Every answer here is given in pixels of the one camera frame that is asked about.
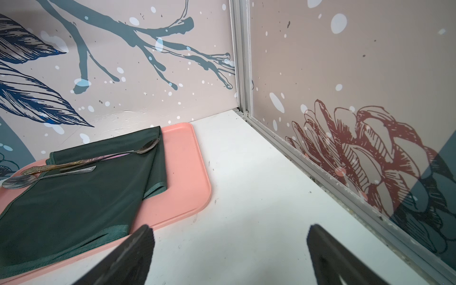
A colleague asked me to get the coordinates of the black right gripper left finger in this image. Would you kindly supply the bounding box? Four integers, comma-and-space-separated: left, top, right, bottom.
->
75, 224, 155, 285

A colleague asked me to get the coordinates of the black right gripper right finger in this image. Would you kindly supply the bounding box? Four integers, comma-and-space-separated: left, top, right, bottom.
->
307, 224, 388, 285

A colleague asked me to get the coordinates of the dark green cloth napkin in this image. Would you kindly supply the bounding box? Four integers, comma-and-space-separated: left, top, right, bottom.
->
1, 127, 167, 279

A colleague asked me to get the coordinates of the pink plastic tray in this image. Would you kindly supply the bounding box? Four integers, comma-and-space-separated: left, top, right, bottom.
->
1, 123, 212, 285

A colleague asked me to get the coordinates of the iridescent metal spoon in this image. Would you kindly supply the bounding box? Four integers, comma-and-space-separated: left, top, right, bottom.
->
21, 138, 160, 175

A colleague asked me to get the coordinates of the silver metal spoon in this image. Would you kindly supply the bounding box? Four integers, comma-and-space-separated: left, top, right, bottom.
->
2, 166, 96, 190

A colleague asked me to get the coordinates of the aluminium frame profile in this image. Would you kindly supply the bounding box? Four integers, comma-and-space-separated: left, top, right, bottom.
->
232, 1, 456, 284

